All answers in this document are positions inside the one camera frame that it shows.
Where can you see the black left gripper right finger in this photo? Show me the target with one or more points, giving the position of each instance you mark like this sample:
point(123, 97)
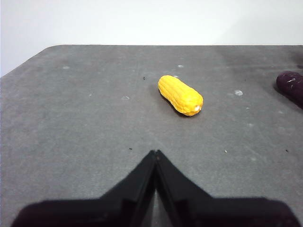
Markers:
point(225, 212)

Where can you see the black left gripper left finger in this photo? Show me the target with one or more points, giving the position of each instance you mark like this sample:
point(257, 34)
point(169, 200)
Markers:
point(94, 212)

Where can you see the purple eggplant with green stem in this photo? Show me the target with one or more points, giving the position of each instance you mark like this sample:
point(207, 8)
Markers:
point(292, 87)

